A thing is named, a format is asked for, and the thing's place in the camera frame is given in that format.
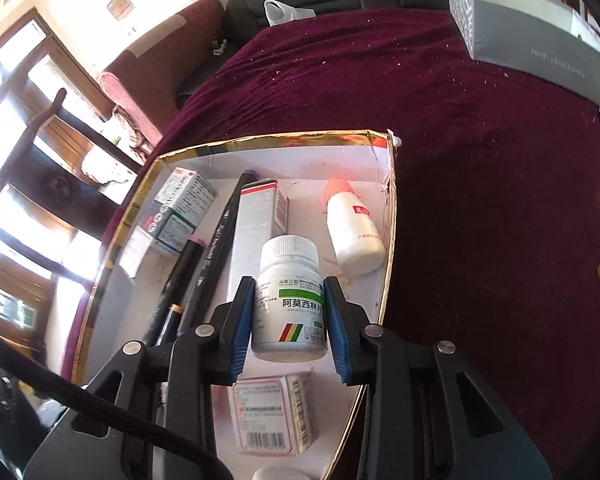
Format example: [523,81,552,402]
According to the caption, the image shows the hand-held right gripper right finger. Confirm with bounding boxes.
[322,276,553,480]

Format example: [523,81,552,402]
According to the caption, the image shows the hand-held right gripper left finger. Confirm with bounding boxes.
[22,276,257,480]

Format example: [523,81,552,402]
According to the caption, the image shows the white pill bottle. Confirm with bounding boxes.
[251,235,329,361]

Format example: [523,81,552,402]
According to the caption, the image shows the black marker pink cap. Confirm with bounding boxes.
[142,234,206,348]

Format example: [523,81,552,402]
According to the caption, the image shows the pink white medicine box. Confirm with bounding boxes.
[232,371,317,457]

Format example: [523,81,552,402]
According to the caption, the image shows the tall grey medicine box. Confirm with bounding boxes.
[226,178,290,306]

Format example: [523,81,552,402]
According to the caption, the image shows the black marker purple cap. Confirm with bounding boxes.
[177,169,258,336]

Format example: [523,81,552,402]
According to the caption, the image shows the white bottle orange cap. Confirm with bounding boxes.
[322,176,387,275]

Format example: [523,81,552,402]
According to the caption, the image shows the small teal medicine box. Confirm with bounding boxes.
[155,212,197,256]

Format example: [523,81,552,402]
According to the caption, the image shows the green white medicine box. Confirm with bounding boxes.
[152,167,218,233]

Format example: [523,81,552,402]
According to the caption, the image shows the gold-edged white cardboard box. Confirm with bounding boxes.
[70,130,398,480]

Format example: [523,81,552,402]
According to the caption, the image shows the floral cushion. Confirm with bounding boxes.
[112,105,153,161]

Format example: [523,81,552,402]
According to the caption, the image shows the black wooden chair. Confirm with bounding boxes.
[0,87,141,351]

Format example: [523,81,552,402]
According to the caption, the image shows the red armchair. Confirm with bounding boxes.
[99,0,226,156]

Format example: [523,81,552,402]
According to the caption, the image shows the wooden framed glass door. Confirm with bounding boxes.
[0,10,146,361]

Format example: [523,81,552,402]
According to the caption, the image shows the white plastic bag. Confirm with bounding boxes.
[264,0,317,26]

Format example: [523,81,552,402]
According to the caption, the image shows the long grey cardboard box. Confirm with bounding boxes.
[442,0,600,113]

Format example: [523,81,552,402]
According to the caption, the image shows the black braided cable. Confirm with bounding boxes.
[0,325,233,480]

